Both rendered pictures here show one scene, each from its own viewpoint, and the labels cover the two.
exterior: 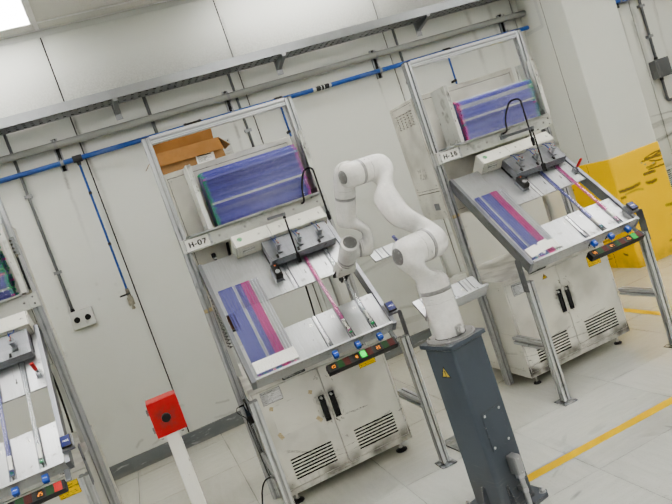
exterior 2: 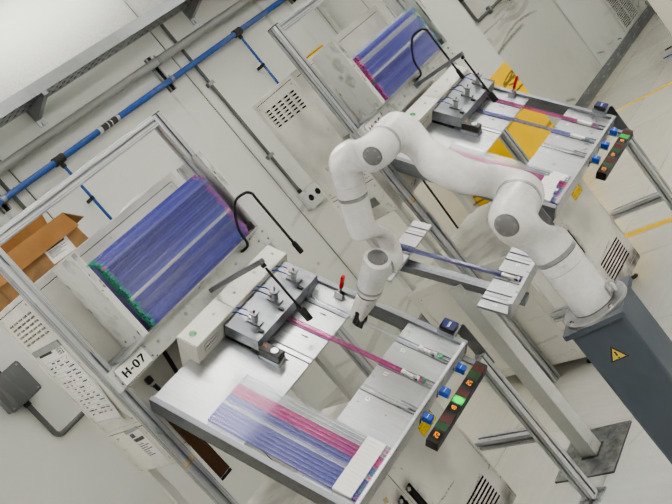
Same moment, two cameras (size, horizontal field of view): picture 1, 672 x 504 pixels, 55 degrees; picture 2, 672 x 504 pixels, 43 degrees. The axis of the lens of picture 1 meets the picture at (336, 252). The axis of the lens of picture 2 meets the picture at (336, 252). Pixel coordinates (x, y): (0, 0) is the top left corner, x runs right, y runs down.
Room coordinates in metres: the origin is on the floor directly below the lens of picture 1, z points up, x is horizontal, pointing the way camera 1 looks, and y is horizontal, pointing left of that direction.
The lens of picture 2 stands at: (0.56, 0.91, 1.68)
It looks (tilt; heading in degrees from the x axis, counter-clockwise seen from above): 10 degrees down; 338
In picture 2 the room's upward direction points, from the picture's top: 40 degrees counter-clockwise
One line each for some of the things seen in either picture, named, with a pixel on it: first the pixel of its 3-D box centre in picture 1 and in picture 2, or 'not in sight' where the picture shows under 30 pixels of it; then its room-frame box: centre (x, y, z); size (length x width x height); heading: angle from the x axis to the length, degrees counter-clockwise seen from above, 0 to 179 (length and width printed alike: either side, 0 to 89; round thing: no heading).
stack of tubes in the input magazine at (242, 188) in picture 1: (255, 184); (169, 250); (3.28, 0.27, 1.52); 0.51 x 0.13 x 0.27; 107
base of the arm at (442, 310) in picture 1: (443, 314); (576, 280); (2.42, -0.31, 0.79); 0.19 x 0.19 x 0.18
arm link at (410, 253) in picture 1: (419, 264); (527, 226); (2.40, -0.28, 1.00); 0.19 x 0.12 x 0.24; 120
